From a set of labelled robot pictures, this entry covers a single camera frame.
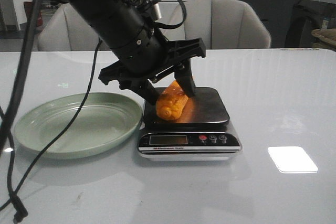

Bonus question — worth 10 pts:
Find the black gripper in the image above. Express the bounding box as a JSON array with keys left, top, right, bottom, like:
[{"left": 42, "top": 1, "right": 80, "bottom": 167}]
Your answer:
[{"left": 99, "top": 28, "right": 206, "bottom": 104}]

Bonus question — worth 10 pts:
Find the orange corn cob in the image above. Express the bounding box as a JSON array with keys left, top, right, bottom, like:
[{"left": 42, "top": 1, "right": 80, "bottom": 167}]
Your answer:
[{"left": 155, "top": 80, "right": 190, "bottom": 121}]

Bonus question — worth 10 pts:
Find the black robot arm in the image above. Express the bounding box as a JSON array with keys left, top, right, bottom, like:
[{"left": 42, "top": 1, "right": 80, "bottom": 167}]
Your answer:
[{"left": 52, "top": 0, "right": 206, "bottom": 104}]

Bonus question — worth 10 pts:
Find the black silver electronic kitchen scale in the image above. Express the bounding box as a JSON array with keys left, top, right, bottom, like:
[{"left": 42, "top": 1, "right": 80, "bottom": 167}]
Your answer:
[{"left": 137, "top": 87, "right": 242, "bottom": 161}]

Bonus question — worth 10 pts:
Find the pale green round plate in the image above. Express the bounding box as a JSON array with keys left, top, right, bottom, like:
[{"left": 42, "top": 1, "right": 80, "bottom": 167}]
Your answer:
[{"left": 14, "top": 93, "right": 142, "bottom": 159}]

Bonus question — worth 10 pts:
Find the right grey upholstered chair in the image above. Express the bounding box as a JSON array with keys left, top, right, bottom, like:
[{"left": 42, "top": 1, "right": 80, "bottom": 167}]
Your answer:
[{"left": 163, "top": 0, "right": 271, "bottom": 49}]

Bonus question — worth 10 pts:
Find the grey upholstered chair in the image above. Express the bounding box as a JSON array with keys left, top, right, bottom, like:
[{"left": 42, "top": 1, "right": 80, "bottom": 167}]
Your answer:
[
  {"left": 163, "top": 0, "right": 271, "bottom": 49},
  {"left": 37, "top": 4, "right": 99, "bottom": 51}
]

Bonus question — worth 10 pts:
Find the left grey upholstered chair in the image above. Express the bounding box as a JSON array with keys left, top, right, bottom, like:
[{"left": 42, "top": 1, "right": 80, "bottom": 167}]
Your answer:
[{"left": 37, "top": 4, "right": 99, "bottom": 51}]

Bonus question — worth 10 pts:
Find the dark glossy side table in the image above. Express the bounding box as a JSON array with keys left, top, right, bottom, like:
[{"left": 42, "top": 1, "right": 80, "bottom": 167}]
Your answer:
[{"left": 285, "top": 0, "right": 335, "bottom": 48}]

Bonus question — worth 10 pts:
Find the red trash bin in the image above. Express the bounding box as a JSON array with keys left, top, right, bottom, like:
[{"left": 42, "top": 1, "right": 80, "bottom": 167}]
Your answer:
[{"left": 24, "top": 1, "right": 43, "bottom": 27}]

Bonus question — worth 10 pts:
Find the beige cushion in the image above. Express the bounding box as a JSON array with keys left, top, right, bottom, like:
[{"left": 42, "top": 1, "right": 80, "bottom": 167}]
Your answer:
[{"left": 311, "top": 28, "right": 336, "bottom": 51}]

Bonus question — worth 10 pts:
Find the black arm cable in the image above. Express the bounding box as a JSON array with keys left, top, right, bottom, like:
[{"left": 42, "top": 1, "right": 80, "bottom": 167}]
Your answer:
[{"left": 0, "top": 0, "right": 102, "bottom": 224}]

